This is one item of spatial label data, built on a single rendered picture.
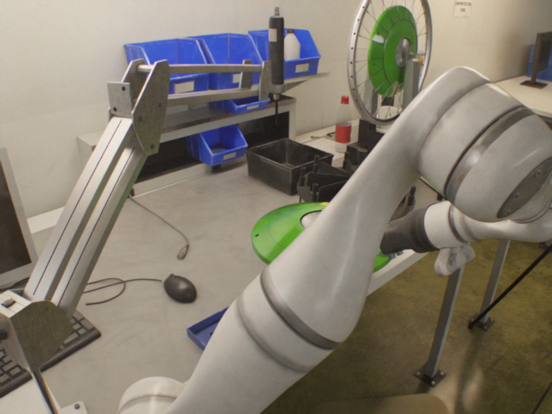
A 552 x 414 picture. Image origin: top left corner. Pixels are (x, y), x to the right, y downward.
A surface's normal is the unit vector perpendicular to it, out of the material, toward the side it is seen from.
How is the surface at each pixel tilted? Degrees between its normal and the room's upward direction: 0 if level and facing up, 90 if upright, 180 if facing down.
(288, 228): 11
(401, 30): 80
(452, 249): 60
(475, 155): 68
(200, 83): 100
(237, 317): 53
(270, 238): 23
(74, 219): 40
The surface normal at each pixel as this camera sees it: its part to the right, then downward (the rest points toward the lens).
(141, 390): -0.25, -0.84
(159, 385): 0.14, -0.90
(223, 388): -0.23, 0.14
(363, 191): 0.00, 0.22
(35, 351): 0.90, 0.20
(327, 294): 0.22, 0.00
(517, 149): -0.29, -0.20
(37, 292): -0.29, -0.42
